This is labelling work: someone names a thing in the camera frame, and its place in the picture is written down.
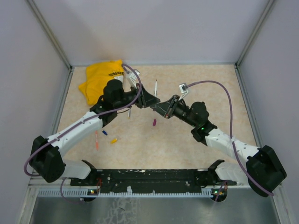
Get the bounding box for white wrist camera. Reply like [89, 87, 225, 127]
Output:
[179, 83, 189, 101]
[126, 71, 137, 89]

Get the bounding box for white pen red marks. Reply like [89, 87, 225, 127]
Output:
[154, 80, 157, 97]

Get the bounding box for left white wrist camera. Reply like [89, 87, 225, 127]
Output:
[126, 71, 137, 89]

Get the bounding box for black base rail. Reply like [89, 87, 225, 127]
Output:
[71, 169, 223, 187]

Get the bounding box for aluminium frame side rail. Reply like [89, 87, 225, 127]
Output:
[234, 64, 265, 147]

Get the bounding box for orange white pen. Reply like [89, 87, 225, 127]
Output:
[95, 130, 100, 151]

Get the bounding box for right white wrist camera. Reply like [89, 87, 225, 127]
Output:
[179, 83, 189, 101]

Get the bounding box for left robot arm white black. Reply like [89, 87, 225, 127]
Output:
[29, 79, 160, 185]

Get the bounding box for yellow folded shirt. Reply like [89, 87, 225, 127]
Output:
[78, 59, 124, 105]

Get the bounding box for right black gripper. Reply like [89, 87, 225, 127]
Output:
[152, 94, 198, 127]

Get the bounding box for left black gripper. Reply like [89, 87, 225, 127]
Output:
[114, 83, 161, 110]

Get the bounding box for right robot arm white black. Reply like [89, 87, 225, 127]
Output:
[151, 95, 287, 197]

